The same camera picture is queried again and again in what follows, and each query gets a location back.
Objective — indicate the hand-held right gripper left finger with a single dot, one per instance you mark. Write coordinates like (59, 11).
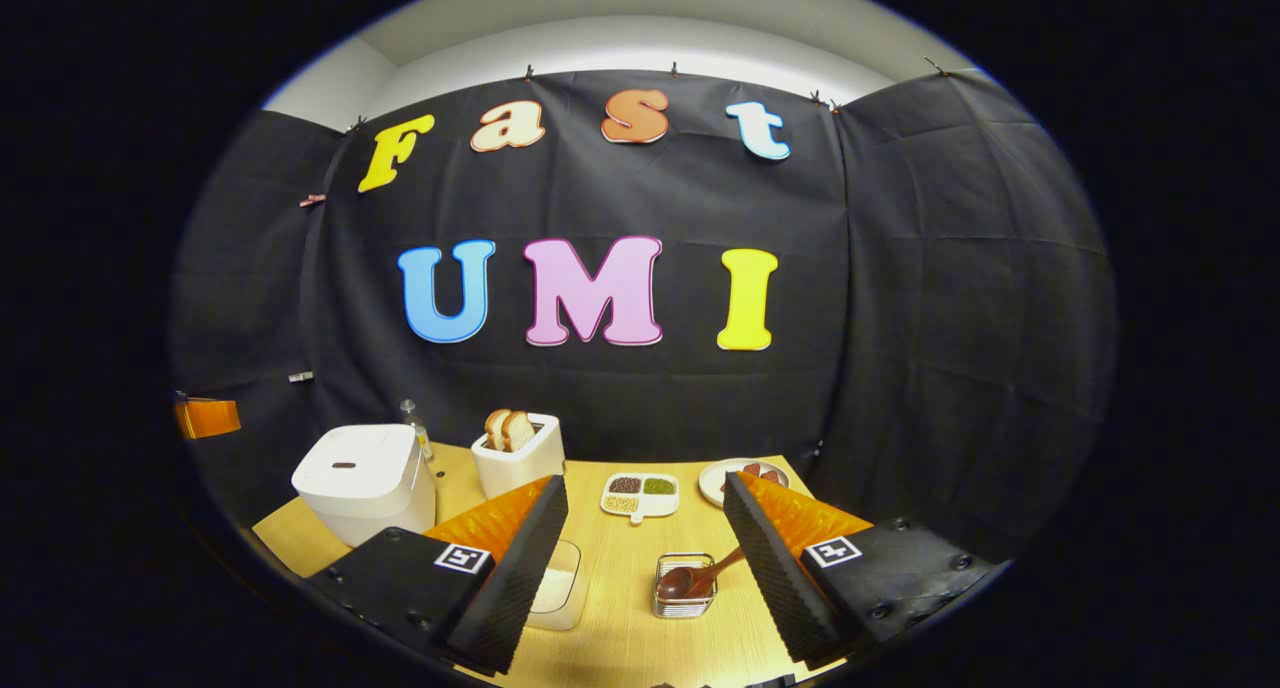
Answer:
(520, 578)

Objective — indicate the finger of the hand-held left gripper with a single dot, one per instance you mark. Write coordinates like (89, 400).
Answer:
(210, 418)

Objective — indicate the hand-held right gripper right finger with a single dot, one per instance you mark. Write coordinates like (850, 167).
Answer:
(775, 568)

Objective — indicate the clear box of rice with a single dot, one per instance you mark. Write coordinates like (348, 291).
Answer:
(555, 588)

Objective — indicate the brown wooden spoon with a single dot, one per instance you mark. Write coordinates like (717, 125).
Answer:
(680, 583)

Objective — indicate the white rice cooker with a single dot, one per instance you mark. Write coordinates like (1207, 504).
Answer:
(360, 478)

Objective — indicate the white toaster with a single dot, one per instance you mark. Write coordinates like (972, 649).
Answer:
(515, 473)

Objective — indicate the white round plate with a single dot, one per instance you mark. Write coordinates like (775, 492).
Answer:
(712, 480)

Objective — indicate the white divided bean dish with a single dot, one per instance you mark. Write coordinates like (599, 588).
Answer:
(640, 510)

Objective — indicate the bread slice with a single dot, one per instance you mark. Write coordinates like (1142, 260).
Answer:
(520, 431)
(493, 430)

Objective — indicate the clear glass bottle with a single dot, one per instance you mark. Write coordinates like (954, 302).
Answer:
(408, 413)

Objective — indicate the black backdrop cloth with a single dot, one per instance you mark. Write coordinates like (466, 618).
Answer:
(900, 318)

